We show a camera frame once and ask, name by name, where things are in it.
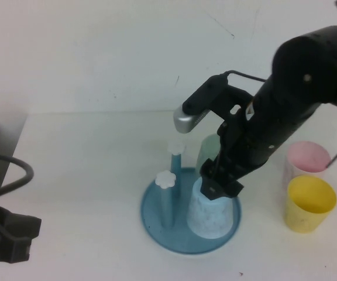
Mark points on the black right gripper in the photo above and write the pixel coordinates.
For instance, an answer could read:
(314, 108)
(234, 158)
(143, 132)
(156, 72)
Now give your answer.
(253, 137)

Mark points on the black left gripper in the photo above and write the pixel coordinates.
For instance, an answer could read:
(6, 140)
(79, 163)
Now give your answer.
(7, 234)

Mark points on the light blue plastic cup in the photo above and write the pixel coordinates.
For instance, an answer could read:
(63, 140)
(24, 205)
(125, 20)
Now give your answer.
(206, 219)

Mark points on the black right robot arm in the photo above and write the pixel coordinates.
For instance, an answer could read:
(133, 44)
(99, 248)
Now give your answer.
(317, 64)

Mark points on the green plastic cup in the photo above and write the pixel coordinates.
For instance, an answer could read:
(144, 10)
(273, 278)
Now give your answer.
(208, 152)

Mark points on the blue cup stand with pegs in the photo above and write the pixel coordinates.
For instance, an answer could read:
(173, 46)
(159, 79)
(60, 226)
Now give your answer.
(154, 210)

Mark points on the pink plastic cup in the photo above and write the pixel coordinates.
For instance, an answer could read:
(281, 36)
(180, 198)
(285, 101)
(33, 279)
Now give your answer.
(303, 158)

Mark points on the yellow plastic cup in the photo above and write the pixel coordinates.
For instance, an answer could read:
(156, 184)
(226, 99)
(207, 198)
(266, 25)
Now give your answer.
(306, 216)

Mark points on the silver wrist camera black mount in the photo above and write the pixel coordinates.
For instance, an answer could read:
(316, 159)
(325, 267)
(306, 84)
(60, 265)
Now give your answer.
(189, 120)

